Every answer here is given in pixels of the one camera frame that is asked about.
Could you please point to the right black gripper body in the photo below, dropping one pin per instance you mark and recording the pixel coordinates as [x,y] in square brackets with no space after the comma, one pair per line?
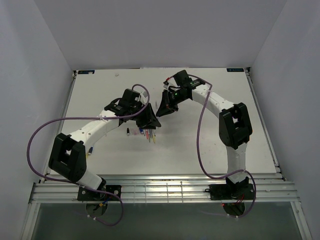
[176,97]

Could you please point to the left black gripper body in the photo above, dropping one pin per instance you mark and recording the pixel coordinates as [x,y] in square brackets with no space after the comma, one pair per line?
[144,116]

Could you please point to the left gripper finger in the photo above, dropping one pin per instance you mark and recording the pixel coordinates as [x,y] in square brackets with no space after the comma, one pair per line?
[151,115]
[148,125]

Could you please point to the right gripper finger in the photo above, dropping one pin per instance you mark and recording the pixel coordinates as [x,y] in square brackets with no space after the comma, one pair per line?
[164,107]
[171,109]

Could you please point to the blue capped white pen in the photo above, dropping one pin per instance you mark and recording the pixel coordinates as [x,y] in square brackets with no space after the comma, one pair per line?
[143,132]

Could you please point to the pink clear pen cap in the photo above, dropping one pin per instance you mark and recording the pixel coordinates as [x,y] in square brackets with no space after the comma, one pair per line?
[132,131]

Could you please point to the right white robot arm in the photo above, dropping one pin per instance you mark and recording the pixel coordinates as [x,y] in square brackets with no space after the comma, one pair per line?
[234,128]

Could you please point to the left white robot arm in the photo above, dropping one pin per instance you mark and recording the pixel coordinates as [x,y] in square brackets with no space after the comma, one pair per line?
[69,152]

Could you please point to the right blue corner label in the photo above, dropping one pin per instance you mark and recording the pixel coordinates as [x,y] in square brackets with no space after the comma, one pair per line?
[235,70]

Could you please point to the blue corner label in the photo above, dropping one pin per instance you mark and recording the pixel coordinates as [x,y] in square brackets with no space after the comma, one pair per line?
[85,72]
[235,70]

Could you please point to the left blue corner label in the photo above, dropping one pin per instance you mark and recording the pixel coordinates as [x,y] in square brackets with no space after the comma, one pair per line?
[85,72]

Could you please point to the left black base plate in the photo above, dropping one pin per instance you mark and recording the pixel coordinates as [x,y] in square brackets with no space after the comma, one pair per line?
[86,195]

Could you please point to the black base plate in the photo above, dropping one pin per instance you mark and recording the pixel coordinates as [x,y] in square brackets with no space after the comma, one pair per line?
[225,192]
[86,195]

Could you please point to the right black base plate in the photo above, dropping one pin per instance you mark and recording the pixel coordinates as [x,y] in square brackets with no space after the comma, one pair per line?
[225,192]

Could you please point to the aluminium rail frame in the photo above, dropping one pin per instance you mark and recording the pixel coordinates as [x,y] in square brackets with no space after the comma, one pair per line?
[147,189]

